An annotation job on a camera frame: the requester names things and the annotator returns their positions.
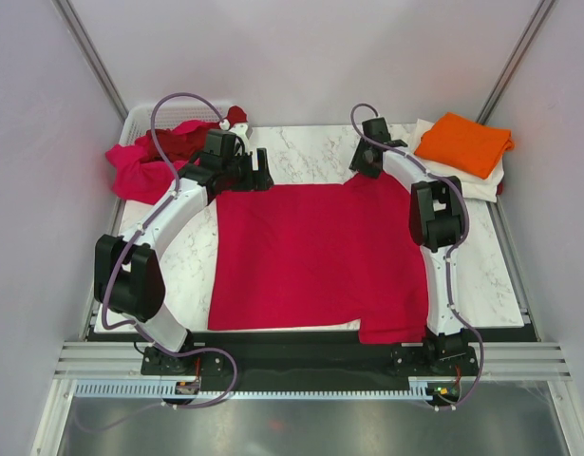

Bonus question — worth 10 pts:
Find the pink magenta t shirt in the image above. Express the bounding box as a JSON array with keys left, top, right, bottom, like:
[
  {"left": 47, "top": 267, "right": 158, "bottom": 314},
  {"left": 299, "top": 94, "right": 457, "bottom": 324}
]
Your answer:
[{"left": 105, "top": 144, "right": 198, "bottom": 204}]

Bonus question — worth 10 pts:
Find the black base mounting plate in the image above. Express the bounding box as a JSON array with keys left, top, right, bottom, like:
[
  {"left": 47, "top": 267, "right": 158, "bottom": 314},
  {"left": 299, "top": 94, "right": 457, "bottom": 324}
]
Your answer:
[{"left": 141, "top": 332, "right": 478, "bottom": 390}]

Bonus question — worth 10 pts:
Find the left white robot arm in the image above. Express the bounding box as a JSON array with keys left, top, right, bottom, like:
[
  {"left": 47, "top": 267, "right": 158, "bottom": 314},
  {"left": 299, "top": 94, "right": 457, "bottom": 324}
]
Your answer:
[{"left": 94, "top": 129, "right": 273, "bottom": 373}]

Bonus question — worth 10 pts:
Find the right wall aluminium rail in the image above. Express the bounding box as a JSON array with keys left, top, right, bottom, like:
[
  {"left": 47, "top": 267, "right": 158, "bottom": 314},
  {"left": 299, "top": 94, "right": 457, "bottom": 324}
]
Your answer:
[{"left": 476, "top": 0, "right": 557, "bottom": 125}]

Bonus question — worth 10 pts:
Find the left wall aluminium rail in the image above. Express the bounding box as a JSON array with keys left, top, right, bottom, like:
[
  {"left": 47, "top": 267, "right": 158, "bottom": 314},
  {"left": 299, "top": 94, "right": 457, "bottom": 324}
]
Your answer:
[{"left": 51, "top": 0, "right": 128, "bottom": 122}]

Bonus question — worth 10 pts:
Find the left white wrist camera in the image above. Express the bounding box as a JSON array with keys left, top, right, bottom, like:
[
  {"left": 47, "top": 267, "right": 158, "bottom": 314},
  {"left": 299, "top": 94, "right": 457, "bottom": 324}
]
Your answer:
[{"left": 219, "top": 119, "right": 252, "bottom": 144}]

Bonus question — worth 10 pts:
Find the wall aluminium rail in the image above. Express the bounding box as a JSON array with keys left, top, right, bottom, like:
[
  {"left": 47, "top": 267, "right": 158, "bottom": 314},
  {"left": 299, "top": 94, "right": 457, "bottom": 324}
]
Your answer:
[
  {"left": 476, "top": 0, "right": 557, "bottom": 125},
  {"left": 51, "top": 0, "right": 128, "bottom": 122}
]

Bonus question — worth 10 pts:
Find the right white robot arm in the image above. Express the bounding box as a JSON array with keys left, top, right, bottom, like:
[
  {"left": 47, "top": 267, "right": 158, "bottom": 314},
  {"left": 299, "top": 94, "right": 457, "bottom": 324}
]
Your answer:
[{"left": 349, "top": 117, "right": 468, "bottom": 374}]

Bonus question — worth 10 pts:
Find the white slotted cable duct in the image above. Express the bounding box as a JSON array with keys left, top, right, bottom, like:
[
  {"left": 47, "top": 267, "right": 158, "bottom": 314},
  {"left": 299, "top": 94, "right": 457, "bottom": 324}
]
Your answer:
[{"left": 74, "top": 378, "right": 462, "bottom": 400}]

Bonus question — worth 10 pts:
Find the dark red t shirt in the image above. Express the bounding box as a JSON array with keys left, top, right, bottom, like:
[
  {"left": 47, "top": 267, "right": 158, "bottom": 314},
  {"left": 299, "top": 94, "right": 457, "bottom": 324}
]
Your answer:
[{"left": 134, "top": 120, "right": 220, "bottom": 162}]

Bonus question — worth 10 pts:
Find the aluminium frame extrusion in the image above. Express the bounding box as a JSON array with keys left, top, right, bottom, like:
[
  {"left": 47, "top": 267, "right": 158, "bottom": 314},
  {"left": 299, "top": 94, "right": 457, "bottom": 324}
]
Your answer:
[{"left": 55, "top": 342, "right": 570, "bottom": 381}]

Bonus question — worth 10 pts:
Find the crimson red t shirt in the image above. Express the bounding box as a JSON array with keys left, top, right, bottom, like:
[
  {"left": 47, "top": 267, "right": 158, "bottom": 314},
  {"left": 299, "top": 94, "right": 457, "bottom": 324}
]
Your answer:
[{"left": 207, "top": 175, "right": 428, "bottom": 344}]

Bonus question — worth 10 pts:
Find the folded orange t shirt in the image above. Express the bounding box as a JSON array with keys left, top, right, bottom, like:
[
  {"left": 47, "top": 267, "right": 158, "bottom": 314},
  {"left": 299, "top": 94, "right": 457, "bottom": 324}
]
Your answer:
[{"left": 415, "top": 112, "right": 515, "bottom": 180}]

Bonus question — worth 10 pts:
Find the white plastic laundry basket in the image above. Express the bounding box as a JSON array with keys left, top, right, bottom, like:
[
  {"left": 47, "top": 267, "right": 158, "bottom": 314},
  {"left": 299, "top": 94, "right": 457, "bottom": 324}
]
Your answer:
[{"left": 119, "top": 99, "right": 218, "bottom": 146}]

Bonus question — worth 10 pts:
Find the folded white t shirt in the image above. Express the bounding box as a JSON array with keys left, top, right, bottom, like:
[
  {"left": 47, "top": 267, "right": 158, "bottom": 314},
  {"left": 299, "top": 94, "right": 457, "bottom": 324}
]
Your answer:
[{"left": 408, "top": 119, "right": 504, "bottom": 202}]

